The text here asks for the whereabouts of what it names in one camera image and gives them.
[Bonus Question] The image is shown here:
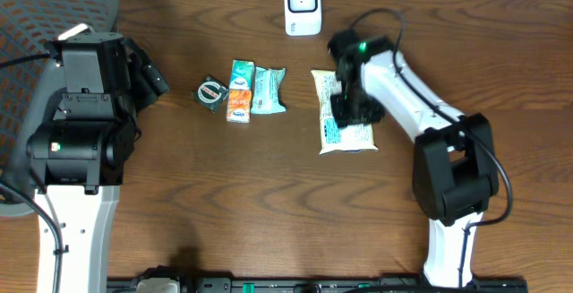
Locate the yellow snack chip bag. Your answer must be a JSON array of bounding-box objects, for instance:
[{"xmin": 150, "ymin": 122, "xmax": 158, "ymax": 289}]
[{"xmin": 311, "ymin": 70, "xmax": 378, "ymax": 156}]

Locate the teal snack pack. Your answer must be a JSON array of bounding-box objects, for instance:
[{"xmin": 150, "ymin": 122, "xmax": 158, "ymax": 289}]
[{"xmin": 251, "ymin": 67, "xmax": 286, "ymax": 115}]

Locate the small teal snack box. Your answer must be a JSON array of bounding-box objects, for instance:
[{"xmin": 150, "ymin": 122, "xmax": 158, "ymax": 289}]
[{"xmin": 229, "ymin": 60, "xmax": 255, "ymax": 90}]

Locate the small orange snack box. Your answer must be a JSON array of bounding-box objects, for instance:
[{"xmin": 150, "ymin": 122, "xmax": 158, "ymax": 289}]
[{"xmin": 227, "ymin": 90, "xmax": 252, "ymax": 124}]

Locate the dark green balm box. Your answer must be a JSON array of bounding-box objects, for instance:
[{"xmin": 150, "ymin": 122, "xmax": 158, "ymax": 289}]
[{"xmin": 192, "ymin": 75, "xmax": 229, "ymax": 113}]

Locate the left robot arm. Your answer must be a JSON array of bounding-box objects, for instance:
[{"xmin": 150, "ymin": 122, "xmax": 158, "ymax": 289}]
[{"xmin": 26, "ymin": 23, "xmax": 169, "ymax": 292}]

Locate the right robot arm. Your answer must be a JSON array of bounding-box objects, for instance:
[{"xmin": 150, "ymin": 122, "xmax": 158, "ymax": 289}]
[{"xmin": 328, "ymin": 29, "xmax": 499, "ymax": 289}]

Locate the white barcode scanner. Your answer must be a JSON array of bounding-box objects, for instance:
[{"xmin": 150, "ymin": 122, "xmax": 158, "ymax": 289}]
[{"xmin": 284, "ymin": 0, "xmax": 322, "ymax": 36}]

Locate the dark grey plastic basket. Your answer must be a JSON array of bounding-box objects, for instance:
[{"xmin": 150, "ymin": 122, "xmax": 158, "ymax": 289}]
[{"xmin": 1, "ymin": 0, "xmax": 119, "ymax": 196}]

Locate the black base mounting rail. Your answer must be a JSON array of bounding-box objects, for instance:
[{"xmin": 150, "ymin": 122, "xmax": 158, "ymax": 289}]
[{"xmin": 106, "ymin": 276, "xmax": 529, "ymax": 293}]

